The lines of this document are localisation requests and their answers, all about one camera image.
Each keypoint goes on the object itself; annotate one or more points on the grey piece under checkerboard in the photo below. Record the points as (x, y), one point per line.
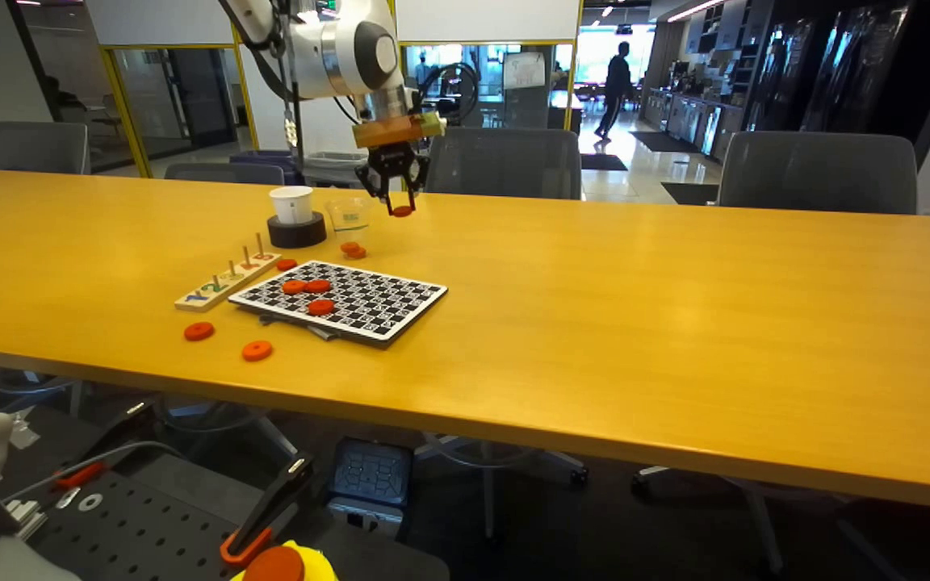
(322, 329)

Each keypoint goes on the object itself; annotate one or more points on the wooden number puzzle board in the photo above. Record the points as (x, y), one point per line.
(219, 288)

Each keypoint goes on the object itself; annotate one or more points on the tan wrist camera mount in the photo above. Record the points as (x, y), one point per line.
(394, 131)

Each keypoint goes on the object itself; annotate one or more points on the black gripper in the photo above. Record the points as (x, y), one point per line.
(394, 162)

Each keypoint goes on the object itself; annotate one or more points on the grey floor box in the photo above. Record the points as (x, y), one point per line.
(368, 478)

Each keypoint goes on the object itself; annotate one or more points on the yellow emergency stop button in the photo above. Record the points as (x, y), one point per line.
(283, 567)

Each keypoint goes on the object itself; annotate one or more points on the white paper cup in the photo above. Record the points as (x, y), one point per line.
(292, 203)

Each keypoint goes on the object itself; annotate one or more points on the orange black bar clamp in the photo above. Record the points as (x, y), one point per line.
(272, 504)

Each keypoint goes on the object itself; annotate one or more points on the grey chair wheel base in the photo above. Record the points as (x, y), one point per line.
(485, 493)

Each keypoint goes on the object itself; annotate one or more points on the grey office chair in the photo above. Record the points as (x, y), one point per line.
(33, 147)
(226, 170)
(814, 171)
(502, 162)

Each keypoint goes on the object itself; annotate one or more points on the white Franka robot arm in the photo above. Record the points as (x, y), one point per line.
(337, 49)

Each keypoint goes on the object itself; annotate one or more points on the black perforated plate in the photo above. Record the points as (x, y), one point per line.
(130, 532)

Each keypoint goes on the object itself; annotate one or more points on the clear plastic cup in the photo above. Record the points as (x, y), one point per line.
(350, 218)

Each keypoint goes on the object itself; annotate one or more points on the black white checkerboard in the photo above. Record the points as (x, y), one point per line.
(380, 308)

